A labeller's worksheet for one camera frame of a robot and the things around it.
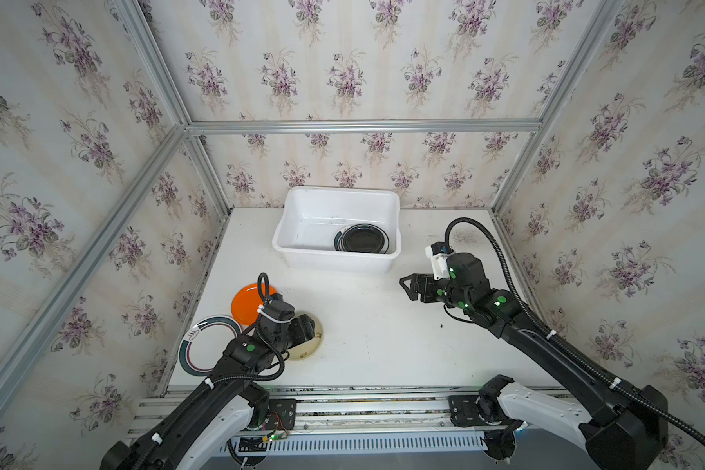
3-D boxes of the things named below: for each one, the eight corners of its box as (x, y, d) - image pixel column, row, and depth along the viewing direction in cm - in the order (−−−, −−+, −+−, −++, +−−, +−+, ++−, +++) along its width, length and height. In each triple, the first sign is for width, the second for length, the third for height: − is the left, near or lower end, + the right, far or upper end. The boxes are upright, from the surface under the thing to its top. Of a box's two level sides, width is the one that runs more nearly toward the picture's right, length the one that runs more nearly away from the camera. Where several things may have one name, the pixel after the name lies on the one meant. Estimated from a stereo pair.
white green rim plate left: (168, 358, 84) (164, 355, 82) (211, 310, 94) (208, 306, 92) (204, 381, 80) (200, 378, 78) (244, 328, 90) (242, 324, 88)
